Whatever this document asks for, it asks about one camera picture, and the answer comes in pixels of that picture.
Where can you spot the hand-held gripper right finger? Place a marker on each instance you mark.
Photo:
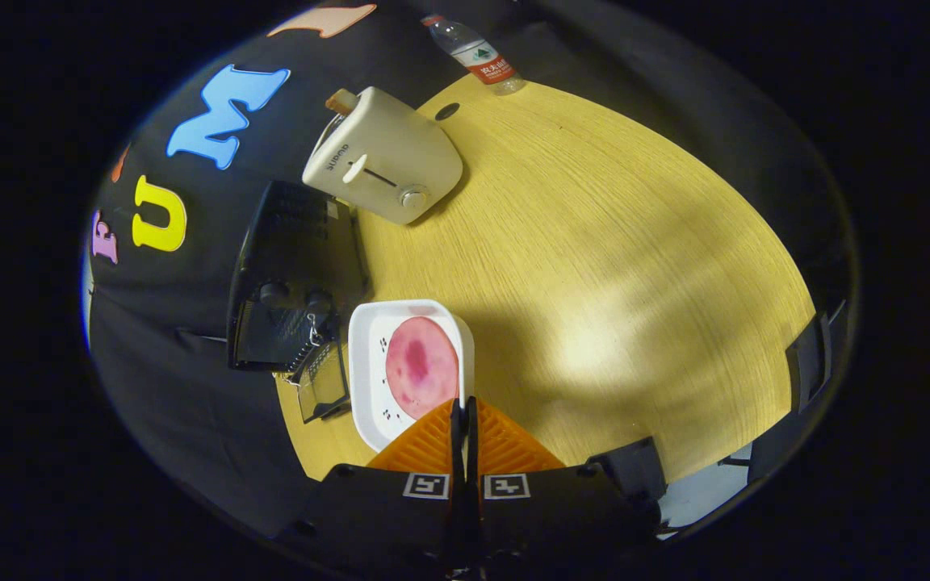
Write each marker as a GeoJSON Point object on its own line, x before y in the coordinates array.
{"type": "Point", "coordinates": [538, 508]}

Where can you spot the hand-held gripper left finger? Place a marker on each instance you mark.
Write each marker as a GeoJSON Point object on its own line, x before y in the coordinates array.
{"type": "Point", "coordinates": [400, 508]}

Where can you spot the white rectangular food dish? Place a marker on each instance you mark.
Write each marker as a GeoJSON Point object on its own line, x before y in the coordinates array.
{"type": "Point", "coordinates": [368, 379]}

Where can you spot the pink round meat slice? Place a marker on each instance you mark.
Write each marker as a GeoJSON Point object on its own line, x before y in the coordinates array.
{"type": "Point", "coordinates": [421, 367]}

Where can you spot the black toaster oven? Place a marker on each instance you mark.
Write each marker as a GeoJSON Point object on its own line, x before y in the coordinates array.
{"type": "Point", "coordinates": [287, 242]}

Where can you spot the white pop-up toaster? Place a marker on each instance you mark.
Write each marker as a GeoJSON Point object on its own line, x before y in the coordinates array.
{"type": "Point", "coordinates": [392, 153]}

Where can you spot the black office chair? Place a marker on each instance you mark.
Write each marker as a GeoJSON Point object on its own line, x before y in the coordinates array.
{"type": "Point", "coordinates": [812, 359]}

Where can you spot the brown bread slice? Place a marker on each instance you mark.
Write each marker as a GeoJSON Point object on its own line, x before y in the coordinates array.
{"type": "Point", "coordinates": [341, 101]}

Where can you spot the clear water bottle red label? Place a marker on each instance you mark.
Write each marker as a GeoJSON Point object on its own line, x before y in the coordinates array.
{"type": "Point", "coordinates": [477, 55]}

